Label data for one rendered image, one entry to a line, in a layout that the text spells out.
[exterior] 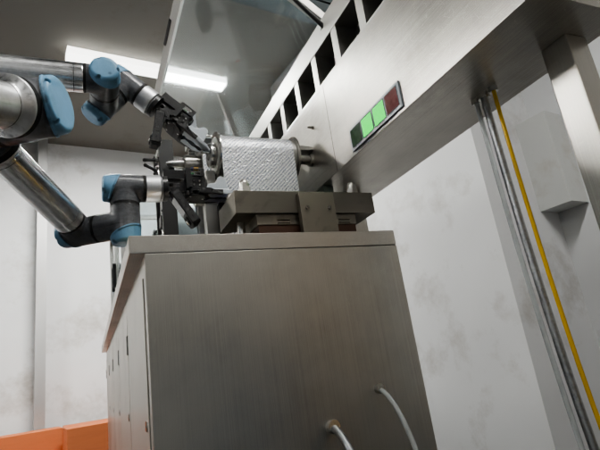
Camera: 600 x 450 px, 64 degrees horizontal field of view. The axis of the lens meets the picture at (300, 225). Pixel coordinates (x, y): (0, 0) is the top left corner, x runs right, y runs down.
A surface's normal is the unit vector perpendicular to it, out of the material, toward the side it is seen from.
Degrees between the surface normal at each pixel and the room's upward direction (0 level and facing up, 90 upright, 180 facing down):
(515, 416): 90
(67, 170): 90
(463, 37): 90
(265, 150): 90
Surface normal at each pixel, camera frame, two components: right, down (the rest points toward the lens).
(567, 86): -0.91, 0.01
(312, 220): 0.38, -0.31
